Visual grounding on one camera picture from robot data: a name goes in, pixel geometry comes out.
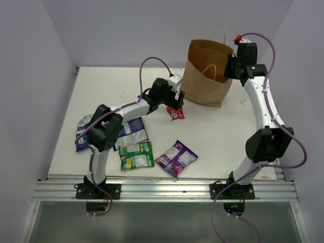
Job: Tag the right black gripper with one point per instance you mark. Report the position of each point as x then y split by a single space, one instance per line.
231 58

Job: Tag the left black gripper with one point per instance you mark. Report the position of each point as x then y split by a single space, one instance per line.
175 104

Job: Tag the small red snack packet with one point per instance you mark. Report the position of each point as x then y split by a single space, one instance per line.
175 113

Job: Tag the brown paper bag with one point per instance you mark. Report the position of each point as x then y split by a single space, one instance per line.
203 80

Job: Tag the purple snack bag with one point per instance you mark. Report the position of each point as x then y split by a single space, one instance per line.
176 158

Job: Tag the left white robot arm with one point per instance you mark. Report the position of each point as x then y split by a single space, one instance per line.
106 122

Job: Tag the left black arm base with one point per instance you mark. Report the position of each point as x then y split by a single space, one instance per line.
107 192

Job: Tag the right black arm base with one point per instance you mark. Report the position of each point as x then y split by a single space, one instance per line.
237 193

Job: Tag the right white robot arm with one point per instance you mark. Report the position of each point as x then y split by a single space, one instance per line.
270 141

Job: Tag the dark blue snack bag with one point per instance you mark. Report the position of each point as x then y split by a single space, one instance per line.
131 132

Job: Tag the green snack bag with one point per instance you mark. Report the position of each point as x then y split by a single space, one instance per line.
135 156

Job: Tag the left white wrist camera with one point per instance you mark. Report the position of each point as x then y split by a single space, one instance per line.
174 81

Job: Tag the aluminium front rail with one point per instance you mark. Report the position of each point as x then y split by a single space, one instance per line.
163 190

